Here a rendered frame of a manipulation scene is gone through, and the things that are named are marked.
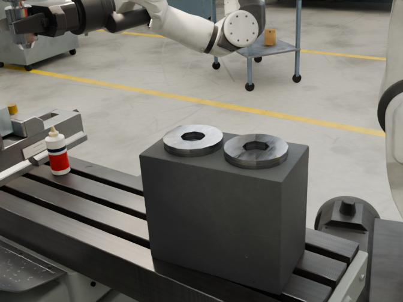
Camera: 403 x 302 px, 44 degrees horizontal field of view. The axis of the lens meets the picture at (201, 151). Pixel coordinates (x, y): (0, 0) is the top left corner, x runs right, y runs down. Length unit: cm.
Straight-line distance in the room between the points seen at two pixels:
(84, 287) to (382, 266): 75
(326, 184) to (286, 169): 219
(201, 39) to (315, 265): 54
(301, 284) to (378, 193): 208
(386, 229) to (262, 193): 89
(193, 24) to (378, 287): 75
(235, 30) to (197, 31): 8
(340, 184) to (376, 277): 157
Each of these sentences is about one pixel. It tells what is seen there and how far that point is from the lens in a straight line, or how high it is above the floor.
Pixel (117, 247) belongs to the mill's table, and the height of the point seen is 90.
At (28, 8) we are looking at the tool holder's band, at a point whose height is 127.
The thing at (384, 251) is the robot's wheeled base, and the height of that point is 57.
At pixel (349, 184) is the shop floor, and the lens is 288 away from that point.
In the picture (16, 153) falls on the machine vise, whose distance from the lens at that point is 116.
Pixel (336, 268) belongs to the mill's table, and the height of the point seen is 90.
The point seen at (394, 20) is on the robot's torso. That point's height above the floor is 120.
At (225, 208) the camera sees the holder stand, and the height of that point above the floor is 103.
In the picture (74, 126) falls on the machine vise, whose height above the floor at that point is 95.
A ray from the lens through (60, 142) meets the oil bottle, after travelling 109.
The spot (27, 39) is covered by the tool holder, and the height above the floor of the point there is 121.
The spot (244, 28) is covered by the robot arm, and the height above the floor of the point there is 117.
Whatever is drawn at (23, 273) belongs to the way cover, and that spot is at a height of 84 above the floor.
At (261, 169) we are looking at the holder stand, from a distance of 66.
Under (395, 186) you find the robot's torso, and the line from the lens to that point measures 117.
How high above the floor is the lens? 140
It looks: 26 degrees down
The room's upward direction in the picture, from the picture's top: 4 degrees counter-clockwise
